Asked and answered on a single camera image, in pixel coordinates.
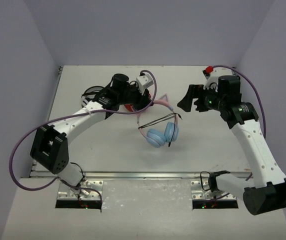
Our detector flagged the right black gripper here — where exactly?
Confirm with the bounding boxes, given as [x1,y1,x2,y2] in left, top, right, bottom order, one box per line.
[178,84,226,113]

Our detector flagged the black headphone audio cable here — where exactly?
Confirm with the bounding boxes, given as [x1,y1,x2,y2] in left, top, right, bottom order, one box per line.
[138,112,184,148]

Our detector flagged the pink blue cat-ear headphones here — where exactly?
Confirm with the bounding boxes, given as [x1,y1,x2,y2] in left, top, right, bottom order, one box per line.
[136,93,182,148]

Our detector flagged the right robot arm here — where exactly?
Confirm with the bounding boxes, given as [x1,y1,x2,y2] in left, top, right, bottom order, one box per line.
[177,75,286,216]

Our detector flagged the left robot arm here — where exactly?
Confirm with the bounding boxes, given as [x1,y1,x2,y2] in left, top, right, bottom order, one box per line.
[30,70,157,188]

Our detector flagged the red black headphones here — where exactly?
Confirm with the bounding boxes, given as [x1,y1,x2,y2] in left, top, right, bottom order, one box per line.
[124,89,151,112]

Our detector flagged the black white headphones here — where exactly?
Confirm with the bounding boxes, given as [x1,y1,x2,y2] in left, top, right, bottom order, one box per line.
[81,85,104,108]

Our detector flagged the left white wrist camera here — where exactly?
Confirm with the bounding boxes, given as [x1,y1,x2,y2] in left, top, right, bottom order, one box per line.
[135,75,154,91]

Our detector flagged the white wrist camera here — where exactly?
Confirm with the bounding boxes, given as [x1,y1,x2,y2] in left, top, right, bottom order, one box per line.
[202,66,233,89]
[135,75,154,91]

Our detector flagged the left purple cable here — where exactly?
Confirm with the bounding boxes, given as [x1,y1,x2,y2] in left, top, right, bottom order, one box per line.
[9,70,158,192]

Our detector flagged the purple cable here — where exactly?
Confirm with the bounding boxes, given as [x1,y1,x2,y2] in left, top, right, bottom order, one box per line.
[9,70,158,192]
[212,64,268,140]

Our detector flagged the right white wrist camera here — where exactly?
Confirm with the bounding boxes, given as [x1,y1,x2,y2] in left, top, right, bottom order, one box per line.
[202,66,233,89]

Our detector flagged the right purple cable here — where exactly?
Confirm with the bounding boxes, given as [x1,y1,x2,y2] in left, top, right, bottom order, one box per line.
[212,64,268,140]

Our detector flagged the metal table edge rail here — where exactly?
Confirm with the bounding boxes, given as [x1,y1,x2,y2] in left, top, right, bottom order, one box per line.
[29,170,250,179]

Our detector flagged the right metal mounting bracket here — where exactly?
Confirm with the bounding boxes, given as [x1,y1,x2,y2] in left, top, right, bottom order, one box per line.
[190,180,213,200]

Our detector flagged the metal mounting bracket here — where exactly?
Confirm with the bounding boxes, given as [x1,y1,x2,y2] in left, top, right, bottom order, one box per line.
[190,180,213,200]
[57,179,104,201]

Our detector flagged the left metal mounting bracket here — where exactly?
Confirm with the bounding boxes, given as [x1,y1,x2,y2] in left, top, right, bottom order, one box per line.
[57,179,104,201]

